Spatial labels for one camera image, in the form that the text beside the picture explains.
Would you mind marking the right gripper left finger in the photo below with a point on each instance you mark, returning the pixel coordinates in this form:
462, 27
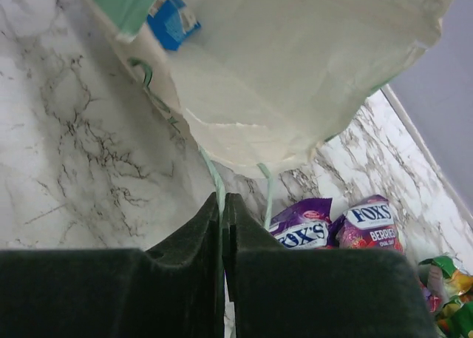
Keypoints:
174, 289

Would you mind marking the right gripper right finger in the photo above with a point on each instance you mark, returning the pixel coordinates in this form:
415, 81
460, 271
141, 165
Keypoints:
280, 292

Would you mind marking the purple pink snack packet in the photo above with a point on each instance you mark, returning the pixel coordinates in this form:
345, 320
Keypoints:
368, 224

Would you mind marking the yellow green snack packet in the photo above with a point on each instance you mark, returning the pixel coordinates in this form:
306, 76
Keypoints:
450, 295

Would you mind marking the green printed paper bag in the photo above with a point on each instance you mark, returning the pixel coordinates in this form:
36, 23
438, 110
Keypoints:
264, 83

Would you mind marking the blue snack box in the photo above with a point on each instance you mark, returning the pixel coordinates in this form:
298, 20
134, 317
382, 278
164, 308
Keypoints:
172, 22

